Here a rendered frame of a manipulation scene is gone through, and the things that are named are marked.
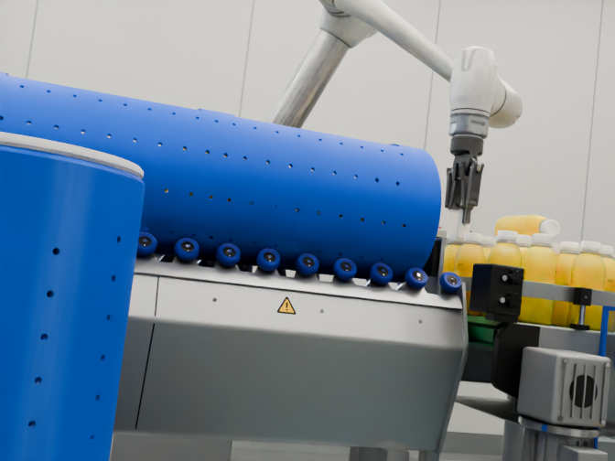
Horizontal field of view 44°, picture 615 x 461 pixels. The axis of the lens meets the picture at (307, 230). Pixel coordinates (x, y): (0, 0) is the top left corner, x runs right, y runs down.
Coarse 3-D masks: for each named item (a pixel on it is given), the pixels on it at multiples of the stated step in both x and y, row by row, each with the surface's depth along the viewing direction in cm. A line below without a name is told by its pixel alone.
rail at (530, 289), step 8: (528, 288) 142; (536, 288) 143; (544, 288) 143; (552, 288) 144; (560, 288) 144; (568, 288) 145; (528, 296) 142; (536, 296) 142; (544, 296) 143; (552, 296) 144; (560, 296) 144; (568, 296) 145; (592, 296) 146; (600, 296) 147; (608, 296) 147; (592, 304) 146; (600, 304) 147; (608, 304) 147
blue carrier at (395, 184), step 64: (0, 128) 121; (64, 128) 124; (128, 128) 128; (192, 128) 133; (256, 128) 139; (192, 192) 130; (256, 192) 133; (320, 192) 137; (384, 192) 141; (320, 256) 142; (384, 256) 144
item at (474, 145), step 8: (456, 136) 172; (464, 136) 171; (472, 136) 170; (456, 144) 171; (464, 144) 170; (472, 144) 170; (480, 144) 171; (456, 152) 172; (464, 152) 171; (472, 152) 170; (480, 152) 171; (456, 160) 175; (464, 160) 172; (472, 160) 169; (464, 168) 171
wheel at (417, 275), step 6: (408, 270) 146; (414, 270) 147; (420, 270) 147; (408, 276) 145; (414, 276) 145; (420, 276) 146; (426, 276) 146; (408, 282) 145; (414, 282) 145; (420, 282) 145; (426, 282) 146; (420, 288) 146
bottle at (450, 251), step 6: (450, 246) 170; (456, 246) 170; (450, 252) 169; (456, 252) 169; (444, 258) 170; (450, 258) 169; (444, 264) 170; (450, 264) 169; (444, 270) 170; (450, 270) 169
